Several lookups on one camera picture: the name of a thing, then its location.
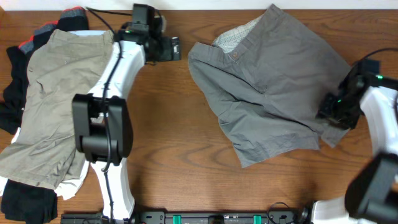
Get grey shorts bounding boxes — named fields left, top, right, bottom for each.
left=188, top=5, right=350, bottom=167

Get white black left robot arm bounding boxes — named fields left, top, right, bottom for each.
left=72, top=30, right=181, bottom=223

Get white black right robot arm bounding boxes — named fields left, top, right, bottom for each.
left=310, top=72, right=397, bottom=223

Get black garment with red trim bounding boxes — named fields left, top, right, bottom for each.
left=1, top=6, right=89, bottom=134

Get khaki shorts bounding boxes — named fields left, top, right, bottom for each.
left=0, top=29, right=116, bottom=191

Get white garment under pile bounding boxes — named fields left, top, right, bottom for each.
left=0, top=29, right=106, bottom=201

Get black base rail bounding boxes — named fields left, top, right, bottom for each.
left=60, top=210, right=311, bottom=224

